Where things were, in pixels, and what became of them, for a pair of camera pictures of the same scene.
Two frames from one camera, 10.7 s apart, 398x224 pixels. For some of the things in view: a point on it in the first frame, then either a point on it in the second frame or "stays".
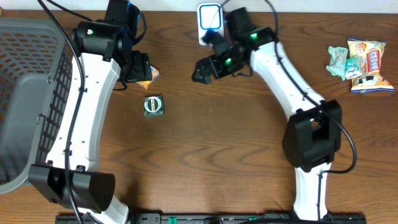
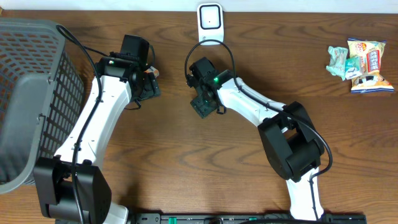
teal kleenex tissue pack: (353, 67) stays
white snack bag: (372, 80) stays
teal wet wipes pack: (337, 65) stays
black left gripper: (142, 71) -> (152, 86)
